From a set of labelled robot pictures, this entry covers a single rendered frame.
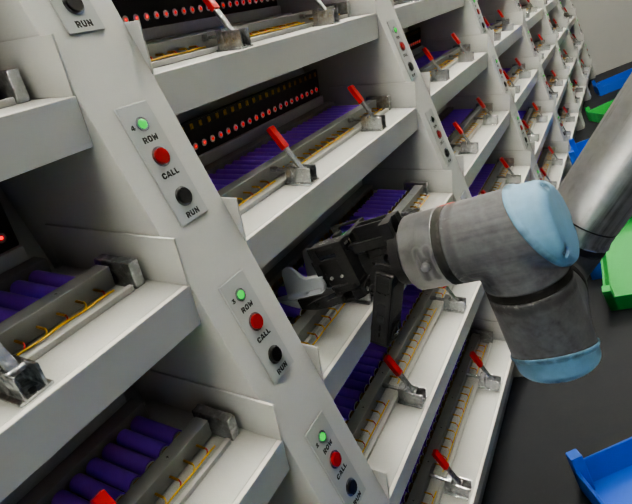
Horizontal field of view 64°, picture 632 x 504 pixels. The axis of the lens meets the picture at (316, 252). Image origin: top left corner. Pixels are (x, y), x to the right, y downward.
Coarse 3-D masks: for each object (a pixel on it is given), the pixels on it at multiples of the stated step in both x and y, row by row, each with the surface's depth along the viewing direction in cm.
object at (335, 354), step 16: (368, 176) 114; (384, 176) 112; (400, 176) 110; (416, 176) 108; (432, 176) 107; (448, 176) 105; (352, 192) 108; (432, 192) 108; (448, 192) 107; (352, 304) 74; (336, 320) 71; (352, 320) 71; (368, 320) 71; (320, 336) 68; (336, 336) 68; (352, 336) 67; (368, 336) 72; (320, 352) 65; (336, 352) 65; (352, 352) 67; (320, 368) 60; (336, 368) 63; (352, 368) 68; (336, 384) 64
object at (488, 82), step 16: (464, 0) 151; (448, 16) 155; (464, 16) 153; (432, 32) 160; (448, 32) 157; (464, 32) 155; (480, 32) 153; (480, 80) 160; (496, 80) 157; (512, 112) 162; (512, 128) 162; (512, 144) 164
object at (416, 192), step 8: (408, 192) 104; (416, 192) 103; (408, 200) 100; (416, 200) 103; (400, 208) 97; (408, 208) 99; (344, 304) 73; (304, 312) 70; (312, 312) 70; (320, 312) 70; (304, 320) 68; (312, 320) 69; (320, 320) 71; (296, 328) 67; (304, 328) 67; (312, 328) 69; (304, 336) 67; (312, 344) 66
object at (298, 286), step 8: (288, 272) 67; (296, 272) 66; (288, 280) 67; (296, 280) 67; (304, 280) 66; (312, 280) 66; (320, 280) 65; (288, 288) 68; (296, 288) 67; (304, 288) 67; (312, 288) 66; (320, 288) 66; (280, 296) 71; (288, 296) 68; (296, 296) 68; (304, 296) 67; (288, 304) 69; (296, 304) 68
